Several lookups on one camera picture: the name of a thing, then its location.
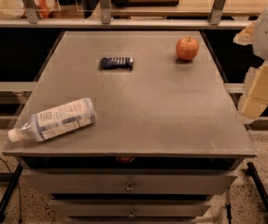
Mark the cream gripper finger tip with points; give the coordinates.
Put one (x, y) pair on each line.
(245, 37)

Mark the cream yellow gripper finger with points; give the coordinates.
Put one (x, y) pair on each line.
(254, 99)

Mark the red apple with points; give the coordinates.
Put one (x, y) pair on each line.
(187, 48)

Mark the black metal stand leg right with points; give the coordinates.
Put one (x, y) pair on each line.
(251, 171)

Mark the black metal stand leg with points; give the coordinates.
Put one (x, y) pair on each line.
(12, 184)
(251, 171)

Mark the grey metal drawer cabinet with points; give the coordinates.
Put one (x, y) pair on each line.
(166, 139)

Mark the plastic bottle with white label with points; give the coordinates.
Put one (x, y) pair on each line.
(55, 121)

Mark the black metal stand leg left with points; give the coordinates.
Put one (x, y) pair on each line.
(12, 184)

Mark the grey metal shelf rail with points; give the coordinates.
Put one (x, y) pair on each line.
(188, 15)

